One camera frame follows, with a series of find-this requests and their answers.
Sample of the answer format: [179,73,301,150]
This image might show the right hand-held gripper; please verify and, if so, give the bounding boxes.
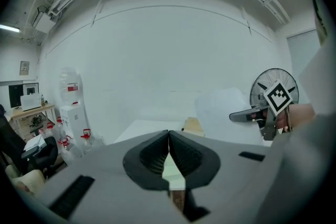
[229,80,293,141]

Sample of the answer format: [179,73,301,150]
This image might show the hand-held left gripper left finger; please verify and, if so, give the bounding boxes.
[122,130,171,191]

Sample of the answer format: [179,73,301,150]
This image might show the wooden desk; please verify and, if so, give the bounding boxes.
[7,103,57,140]

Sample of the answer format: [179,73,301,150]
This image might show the large clear water bottle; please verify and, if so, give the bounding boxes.
[58,67,83,107]

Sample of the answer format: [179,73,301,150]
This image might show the ceiling air conditioner unit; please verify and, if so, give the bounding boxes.
[31,10,57,35]

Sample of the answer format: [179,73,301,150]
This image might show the white board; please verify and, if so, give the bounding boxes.
[113,119,185,144]

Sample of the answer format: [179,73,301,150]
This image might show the white water dispenser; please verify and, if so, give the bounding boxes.
[59,104,90,144]

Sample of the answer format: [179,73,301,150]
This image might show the framed wall notice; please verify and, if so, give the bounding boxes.
[19,60,30,76]

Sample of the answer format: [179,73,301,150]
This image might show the black standing fan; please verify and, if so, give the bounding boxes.
[249,68,300,113]

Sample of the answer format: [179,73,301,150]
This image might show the white box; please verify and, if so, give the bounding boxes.
[20,94,43,112]

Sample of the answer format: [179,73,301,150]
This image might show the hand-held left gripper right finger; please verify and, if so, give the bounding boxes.
[167,130,221,190]

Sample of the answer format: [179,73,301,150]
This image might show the black office chair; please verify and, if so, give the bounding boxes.
[0,104,59,179]

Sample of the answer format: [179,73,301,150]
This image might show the brown cardboard sheet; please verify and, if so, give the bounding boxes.
[183,116,206,137]

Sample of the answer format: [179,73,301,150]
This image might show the ceiling tube light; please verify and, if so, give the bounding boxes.
[0,24,20,34]

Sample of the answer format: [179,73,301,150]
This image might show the black computer monitor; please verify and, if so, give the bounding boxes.
[8,83,24,110]

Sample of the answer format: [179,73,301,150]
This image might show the beige cushion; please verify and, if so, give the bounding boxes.
[4,164,46,196]

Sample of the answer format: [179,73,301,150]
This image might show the grey door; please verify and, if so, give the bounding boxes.
[286,29,322,82]

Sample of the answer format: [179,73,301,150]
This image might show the person's right hand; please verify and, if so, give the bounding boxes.
[275,103,316,135]

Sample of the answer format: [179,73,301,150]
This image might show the white paper stack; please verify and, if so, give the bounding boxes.
[23,134,48,152]

